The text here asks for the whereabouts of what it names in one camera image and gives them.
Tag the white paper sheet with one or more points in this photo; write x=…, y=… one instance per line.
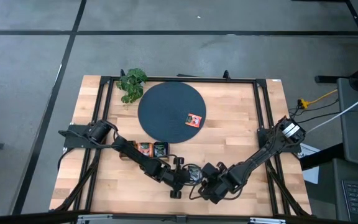
x=311, y=175

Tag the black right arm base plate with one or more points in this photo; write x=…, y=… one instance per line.
x=261, y=137

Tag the wooden three-compartment tray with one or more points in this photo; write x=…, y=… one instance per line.
x=166, y=157

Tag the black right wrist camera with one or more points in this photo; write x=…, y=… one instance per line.
x=210, y=169

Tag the orange tea packet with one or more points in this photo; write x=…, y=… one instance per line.
x=145, y=148
x=193, y=120

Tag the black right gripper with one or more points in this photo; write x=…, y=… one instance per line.
x=219, y=186

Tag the dark blue tea packet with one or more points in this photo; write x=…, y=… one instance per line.
x=160, y=149
x=195, y=173

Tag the grey camera bracket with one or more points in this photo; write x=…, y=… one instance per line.
x=181, y=219

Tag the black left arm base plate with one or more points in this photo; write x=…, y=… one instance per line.
x=73, y=141

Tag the silver metal bracket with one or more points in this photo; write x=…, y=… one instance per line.
x=267, y=221
x=95, y=219

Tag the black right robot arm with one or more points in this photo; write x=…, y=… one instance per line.
x=259, y=155

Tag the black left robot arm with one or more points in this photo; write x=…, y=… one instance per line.
x=135, y=154

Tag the round blue woven placemat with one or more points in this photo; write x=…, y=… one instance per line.
x=166, y=109

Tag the black desk leg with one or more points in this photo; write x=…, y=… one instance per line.
x=353, y=76

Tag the green potted plant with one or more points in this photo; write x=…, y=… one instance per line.
x=132, y=84

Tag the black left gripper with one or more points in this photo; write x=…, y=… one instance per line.
x=174, y=179

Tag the dark desk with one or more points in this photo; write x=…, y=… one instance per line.
x=331, y=193

